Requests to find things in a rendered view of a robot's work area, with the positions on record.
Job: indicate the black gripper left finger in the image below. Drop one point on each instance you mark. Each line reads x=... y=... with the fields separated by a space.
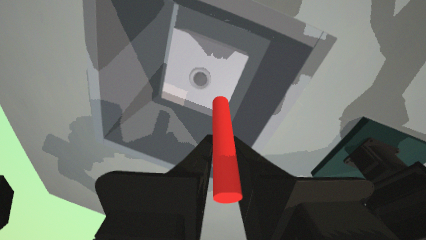
x=181 y=190

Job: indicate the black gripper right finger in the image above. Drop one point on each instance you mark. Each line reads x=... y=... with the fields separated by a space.
x=270 y=195

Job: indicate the red peg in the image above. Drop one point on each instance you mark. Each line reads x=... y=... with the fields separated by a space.
x=226 y=178

